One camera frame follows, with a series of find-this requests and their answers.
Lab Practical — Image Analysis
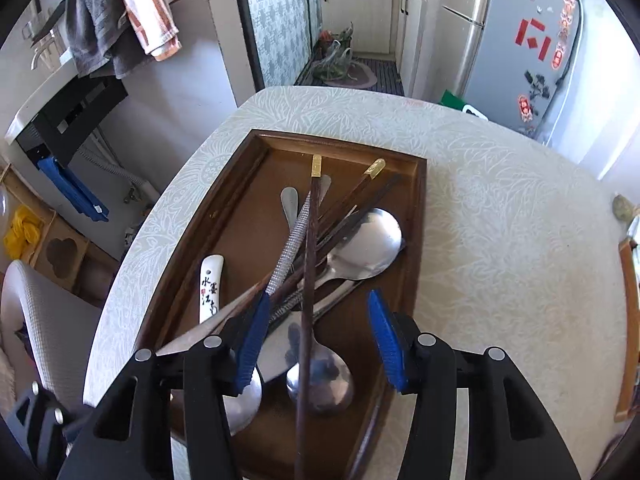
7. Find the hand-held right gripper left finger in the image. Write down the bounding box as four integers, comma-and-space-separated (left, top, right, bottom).
57, 290, 273, 480

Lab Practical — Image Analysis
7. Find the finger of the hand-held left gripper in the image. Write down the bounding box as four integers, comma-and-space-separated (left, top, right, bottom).
0, 382, 96, 480

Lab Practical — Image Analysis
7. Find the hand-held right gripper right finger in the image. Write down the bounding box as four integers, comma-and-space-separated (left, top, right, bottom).
367, 289, 581, 480

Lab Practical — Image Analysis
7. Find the metal table knife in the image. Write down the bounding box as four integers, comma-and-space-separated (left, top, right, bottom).
257, 290, 326, 386

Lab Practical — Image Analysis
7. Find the white ceramic spoon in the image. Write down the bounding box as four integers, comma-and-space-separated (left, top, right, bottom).
199, 255, 225, 325

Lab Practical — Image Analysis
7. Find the round metal spoon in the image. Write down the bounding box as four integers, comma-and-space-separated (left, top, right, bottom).
280, 187, 357, 417

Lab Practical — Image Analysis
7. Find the large metal spoon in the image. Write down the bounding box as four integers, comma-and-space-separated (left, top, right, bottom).
300, 208, 404, 306

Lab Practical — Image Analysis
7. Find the metal spoon textured handle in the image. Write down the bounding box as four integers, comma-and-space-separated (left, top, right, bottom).
222, 191, 312, 437

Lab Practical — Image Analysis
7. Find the dark wooden tray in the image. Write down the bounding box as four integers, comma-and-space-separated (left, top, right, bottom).
134, 129, 428, 480

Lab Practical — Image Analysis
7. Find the white chair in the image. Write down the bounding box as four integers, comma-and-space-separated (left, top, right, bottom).
0, 260, 106, 411

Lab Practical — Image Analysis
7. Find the wooden cat tree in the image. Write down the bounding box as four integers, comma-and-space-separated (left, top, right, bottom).
0, 165, 116, 301

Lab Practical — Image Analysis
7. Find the yellow cloth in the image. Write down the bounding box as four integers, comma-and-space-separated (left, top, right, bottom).
4, 205, 46, 260

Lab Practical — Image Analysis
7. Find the blue cloth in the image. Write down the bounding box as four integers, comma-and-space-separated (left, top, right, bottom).
37, 156, 110, 222

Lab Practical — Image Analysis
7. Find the light wooden tray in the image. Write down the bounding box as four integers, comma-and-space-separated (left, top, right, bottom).
615, 240, 640, 423

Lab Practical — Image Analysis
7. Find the green box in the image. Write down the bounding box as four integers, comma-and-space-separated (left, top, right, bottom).
440, 89, 488, 121

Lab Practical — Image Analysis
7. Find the black sink cabinet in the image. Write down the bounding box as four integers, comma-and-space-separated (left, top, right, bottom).
17, 77, 128, 168

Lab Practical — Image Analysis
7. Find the bag of vegetables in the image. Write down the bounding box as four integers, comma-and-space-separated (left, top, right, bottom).
312, 22, 361, 86

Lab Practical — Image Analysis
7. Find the patterned sliding door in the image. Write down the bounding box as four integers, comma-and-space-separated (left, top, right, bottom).
231, 0, 323, 92

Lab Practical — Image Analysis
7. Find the white kitchen cabinet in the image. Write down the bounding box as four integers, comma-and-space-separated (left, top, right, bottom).
320, 0, 443, 96

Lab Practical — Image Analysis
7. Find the white sink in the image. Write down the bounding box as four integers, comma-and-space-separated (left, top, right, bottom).
5, 35, 131, 141

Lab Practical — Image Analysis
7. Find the silver refrigerator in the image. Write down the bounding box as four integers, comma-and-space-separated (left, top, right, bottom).
440, 0, 583, 143

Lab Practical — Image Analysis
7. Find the grey towel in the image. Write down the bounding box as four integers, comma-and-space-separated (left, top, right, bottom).
65, 0, 146, 78

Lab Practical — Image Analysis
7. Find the grey drain hose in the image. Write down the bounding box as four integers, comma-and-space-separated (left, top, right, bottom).
80, 130, 161, 206

